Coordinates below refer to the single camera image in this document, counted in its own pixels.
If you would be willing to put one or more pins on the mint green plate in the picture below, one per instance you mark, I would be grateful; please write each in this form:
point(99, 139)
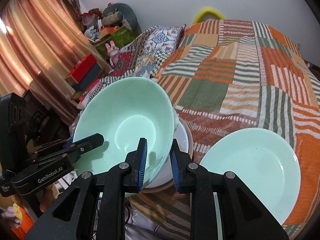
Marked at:
point(265, 162)

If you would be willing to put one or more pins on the pink ceramic bowl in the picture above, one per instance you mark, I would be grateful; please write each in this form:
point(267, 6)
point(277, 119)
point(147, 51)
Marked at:
point(179, 161)

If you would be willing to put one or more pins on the mint green bowl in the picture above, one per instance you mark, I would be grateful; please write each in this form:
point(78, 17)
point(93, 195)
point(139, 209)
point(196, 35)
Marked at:
point(124, 112)

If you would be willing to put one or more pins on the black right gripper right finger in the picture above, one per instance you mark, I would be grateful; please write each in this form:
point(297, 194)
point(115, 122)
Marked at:
point(223, 207)

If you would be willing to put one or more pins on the red box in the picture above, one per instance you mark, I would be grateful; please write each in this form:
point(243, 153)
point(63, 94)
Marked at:
point(80, 70)

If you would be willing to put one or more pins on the white bowl black dots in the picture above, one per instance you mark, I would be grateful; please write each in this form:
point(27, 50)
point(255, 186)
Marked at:
point(164, 177)

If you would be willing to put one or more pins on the yellow round object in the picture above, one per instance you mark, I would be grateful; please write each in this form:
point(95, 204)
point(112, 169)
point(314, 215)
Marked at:
point(206, 13)

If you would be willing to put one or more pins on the grey plush toy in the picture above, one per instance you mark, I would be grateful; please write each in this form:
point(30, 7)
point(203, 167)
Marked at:
point(120, 13)

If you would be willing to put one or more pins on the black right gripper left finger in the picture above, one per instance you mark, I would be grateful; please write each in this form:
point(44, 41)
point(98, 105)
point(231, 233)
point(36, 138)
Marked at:
point(93, 206)

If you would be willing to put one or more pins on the pink rabbit toy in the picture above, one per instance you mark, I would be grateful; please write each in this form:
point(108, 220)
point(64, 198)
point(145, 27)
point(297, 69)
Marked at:
point(113, 53)

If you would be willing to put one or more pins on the colourful patterned quilt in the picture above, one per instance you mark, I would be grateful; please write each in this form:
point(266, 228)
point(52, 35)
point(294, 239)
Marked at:
point(142, 57)

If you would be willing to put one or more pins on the dark blue box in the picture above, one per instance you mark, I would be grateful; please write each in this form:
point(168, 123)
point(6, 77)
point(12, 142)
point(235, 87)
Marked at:
point(88, 78)

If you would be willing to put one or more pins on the green box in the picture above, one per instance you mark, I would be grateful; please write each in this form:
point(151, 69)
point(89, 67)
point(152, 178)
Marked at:
point(120, 37)

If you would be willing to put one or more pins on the copper striped curtain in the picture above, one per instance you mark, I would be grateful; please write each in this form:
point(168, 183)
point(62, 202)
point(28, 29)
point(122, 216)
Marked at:
point(40, 45)

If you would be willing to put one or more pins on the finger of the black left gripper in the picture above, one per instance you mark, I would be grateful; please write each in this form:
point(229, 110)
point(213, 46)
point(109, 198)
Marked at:
point(67, 147)

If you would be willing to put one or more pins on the orange striped patchwork bedspread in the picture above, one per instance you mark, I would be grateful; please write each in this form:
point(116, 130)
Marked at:
point(228, 75)

